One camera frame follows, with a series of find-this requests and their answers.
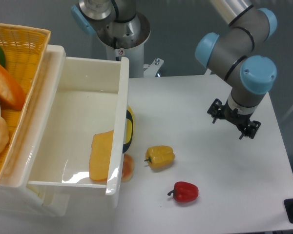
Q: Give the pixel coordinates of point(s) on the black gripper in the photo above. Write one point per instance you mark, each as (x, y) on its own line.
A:
(243, 123)

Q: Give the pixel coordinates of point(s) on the white drawer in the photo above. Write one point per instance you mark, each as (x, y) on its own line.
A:
(91, 98)

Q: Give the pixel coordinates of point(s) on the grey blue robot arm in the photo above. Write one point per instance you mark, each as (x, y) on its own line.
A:
(229, 57)

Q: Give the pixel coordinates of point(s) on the white drawer cabinet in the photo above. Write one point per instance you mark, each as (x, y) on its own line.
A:
(17, 194)

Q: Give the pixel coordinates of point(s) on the yellow bell pepper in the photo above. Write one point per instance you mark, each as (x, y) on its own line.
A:
(159, 156)

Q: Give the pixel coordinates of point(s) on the red bell pepper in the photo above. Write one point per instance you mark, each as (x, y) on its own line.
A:
(184, 192)

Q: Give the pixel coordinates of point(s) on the yellow banana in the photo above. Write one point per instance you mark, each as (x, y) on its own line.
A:
(130, 125)

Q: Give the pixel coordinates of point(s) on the round knotted bread roll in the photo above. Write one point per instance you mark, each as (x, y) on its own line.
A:
(128, 168)

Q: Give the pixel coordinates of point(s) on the orange cheese slice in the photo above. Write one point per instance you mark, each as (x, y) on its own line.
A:
(100, 156)

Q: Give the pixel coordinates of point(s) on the orange bread loaf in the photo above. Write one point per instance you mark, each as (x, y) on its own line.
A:
(12, 96)

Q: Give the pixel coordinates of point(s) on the yellow wicker basket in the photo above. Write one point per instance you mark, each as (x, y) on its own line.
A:
(24, 48)

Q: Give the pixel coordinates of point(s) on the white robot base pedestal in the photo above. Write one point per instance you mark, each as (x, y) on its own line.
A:
(128, 40)

